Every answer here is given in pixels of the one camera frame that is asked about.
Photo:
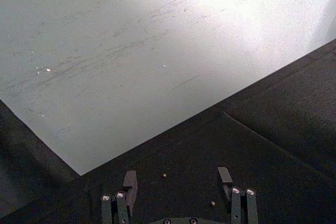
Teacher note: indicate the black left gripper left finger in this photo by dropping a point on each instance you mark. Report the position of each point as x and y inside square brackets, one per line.
[129, 190]

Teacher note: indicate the black table cloth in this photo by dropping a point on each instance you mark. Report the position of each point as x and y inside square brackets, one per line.
[236, 150]

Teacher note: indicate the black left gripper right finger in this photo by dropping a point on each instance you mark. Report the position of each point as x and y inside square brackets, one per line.
[241, 205]

